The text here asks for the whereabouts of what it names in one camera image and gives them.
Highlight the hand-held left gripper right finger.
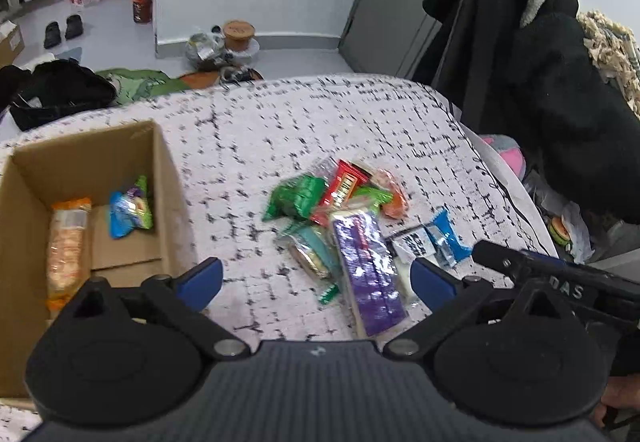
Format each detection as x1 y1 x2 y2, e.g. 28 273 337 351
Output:
384 258 581 363

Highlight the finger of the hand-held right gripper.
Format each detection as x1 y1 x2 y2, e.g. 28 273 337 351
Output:
471 241 526 279

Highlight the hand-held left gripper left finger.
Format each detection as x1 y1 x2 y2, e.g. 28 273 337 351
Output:
50 257 251 363

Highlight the clear packet with black label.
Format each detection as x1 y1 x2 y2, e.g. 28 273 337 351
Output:
389 227 436 308

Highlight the purple snack packet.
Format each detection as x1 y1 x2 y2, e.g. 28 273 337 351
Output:
330 209 407 338

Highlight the orange snack packet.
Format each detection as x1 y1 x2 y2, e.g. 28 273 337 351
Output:
370 168 410 219

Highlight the light green snack packet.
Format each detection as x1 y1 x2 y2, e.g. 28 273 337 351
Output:
350 186 393 213

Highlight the teal snack packet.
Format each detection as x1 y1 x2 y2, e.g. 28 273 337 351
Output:
277 219 343 280

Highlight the dark green snack packet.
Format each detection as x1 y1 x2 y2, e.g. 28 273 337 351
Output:
262 175 328 223

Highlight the brown cardboard box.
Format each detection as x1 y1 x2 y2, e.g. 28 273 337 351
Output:
0 119 201 400

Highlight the red snack packet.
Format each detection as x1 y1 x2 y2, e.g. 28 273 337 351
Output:
310 159 371 225

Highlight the person's right hand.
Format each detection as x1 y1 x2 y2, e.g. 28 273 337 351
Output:
602 373 640 429

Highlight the plastic bag with toy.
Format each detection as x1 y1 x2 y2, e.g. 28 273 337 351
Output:
525 172 596 263

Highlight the blue and green snack packet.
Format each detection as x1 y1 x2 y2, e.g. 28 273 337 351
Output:
107 175 155 240

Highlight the pink plush toy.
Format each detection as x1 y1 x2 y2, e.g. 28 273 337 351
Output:
480 135 526 180

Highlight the orange rice cracker packet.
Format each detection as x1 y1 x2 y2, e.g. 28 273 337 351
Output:
46 197 93 313

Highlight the white black-flecked blanket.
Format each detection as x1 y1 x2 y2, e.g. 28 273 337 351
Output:
0 75 561 442

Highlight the black hanging coat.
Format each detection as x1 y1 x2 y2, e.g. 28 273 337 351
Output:
410 0 640 223

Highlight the green cloth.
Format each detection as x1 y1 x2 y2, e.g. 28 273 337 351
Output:
95 68 183 100

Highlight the grey plastic bag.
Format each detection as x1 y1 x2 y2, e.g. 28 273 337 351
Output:
185 27 226 70

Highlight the black bag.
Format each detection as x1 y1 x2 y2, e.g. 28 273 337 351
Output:
0 60 118 132

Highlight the beige fluffy cloth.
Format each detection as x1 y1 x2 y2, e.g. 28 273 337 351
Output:
577 10 640 118

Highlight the brown round container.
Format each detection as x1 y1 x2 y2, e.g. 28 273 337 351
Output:
222 20 257 50

